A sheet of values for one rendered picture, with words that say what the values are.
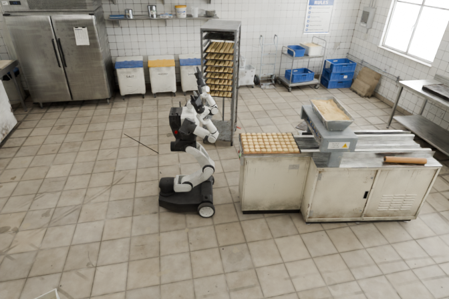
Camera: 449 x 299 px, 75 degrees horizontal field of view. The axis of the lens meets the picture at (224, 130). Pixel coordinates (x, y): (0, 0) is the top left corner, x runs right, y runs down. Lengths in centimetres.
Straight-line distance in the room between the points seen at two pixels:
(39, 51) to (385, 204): 580
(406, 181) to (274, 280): 168
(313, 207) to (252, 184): 70
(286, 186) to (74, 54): 442
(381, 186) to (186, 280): 217
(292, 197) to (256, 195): 42
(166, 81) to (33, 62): 239
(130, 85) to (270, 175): 403
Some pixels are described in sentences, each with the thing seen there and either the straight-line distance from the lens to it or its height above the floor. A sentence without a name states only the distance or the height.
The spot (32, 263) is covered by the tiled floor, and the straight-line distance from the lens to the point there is 361.
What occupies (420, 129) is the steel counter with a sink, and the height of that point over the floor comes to 23.
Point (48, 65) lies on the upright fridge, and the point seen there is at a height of 89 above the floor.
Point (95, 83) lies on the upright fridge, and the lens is 616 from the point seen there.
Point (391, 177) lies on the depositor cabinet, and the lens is 345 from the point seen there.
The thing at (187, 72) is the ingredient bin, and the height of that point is 54.
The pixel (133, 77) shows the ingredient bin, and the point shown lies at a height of 48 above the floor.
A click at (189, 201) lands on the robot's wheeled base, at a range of 346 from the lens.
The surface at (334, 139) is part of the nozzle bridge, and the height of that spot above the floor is 116.
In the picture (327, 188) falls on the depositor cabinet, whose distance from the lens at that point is 323.
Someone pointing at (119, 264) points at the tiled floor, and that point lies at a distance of 327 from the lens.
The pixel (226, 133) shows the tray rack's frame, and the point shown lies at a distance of 472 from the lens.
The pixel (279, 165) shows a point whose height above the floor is 73.
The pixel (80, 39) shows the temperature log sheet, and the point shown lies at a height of 132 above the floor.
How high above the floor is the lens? 256
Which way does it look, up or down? 30 degrees down
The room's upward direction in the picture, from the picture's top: 1 degrees clockwise
